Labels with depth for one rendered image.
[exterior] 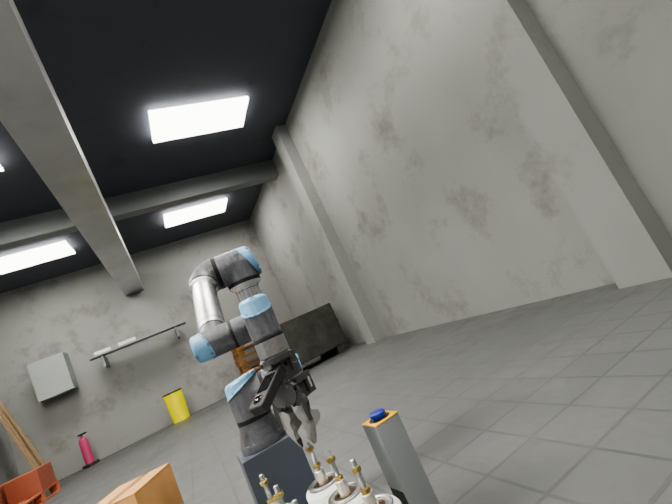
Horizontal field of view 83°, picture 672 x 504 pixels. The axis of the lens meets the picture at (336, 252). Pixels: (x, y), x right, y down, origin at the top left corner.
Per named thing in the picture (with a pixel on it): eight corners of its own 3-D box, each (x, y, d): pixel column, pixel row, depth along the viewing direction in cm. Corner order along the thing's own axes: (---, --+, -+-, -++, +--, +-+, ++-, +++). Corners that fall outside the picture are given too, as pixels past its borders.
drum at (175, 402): (191, 414, 751) (181, 387, 760) (191, 416, 719) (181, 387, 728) (172, 424, 735) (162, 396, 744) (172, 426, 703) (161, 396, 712)
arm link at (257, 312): (266, 294, 100) (266, 289, 92) (282, 333, 98) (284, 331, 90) (237, 306, 98) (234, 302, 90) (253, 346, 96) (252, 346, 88)
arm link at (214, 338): (177, 265, 134) (185, 343, 92) (208, 253, 137) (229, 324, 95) (190, 292, 139) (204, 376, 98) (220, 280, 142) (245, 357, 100)
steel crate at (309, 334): (352, 347, 605) (331, 301, 617) (289, 380, 556) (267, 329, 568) (332, 352, 688) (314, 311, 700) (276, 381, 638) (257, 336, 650)
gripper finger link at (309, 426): (333, 428, 90) (313, 393, 92) (321, 441, 84) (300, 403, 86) (324, 433, 91) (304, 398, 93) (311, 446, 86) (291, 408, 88)
